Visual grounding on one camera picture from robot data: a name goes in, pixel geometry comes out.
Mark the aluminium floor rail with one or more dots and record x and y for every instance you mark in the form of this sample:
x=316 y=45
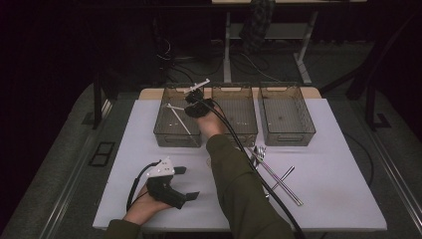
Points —
x=398 y=179
x=66 y=199

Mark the person's right hand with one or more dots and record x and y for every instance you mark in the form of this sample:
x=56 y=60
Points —
x=212 y=124

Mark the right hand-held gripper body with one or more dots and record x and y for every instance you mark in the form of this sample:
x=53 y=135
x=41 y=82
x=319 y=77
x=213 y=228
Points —
x=204 y=106

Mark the black metal stand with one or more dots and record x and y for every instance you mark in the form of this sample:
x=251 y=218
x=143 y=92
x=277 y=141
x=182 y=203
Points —
x=370 y=106
x=97 y=106

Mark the white metal desk frame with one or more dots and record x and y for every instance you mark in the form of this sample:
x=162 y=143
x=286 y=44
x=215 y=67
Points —
x=227 y=49

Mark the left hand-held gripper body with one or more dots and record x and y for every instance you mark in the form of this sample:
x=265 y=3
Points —
x=164 y=192

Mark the dark plaid cloth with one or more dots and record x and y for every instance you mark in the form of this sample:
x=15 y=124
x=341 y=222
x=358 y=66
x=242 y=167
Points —
x=257 y=23

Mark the person's left hand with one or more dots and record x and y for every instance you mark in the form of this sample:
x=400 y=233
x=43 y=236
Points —
x=144 y=209

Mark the translucent grey storage bin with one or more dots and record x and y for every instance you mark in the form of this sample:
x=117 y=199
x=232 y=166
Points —
x=169 y=122
x=242 y=113
x=285 y=116

